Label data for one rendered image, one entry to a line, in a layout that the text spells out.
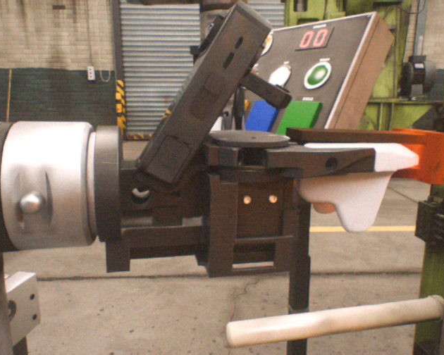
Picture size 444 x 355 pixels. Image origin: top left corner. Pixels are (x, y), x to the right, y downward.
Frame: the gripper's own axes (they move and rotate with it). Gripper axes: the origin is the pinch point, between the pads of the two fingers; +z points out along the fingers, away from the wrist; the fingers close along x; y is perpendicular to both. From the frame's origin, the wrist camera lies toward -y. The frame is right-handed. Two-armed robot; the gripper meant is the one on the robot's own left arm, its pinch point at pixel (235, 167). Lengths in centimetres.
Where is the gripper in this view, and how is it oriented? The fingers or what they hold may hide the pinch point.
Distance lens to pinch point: 64.6
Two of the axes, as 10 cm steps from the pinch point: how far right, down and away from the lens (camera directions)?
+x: -2.2, 2.1, -9.5
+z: 0.0, 9.8, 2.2
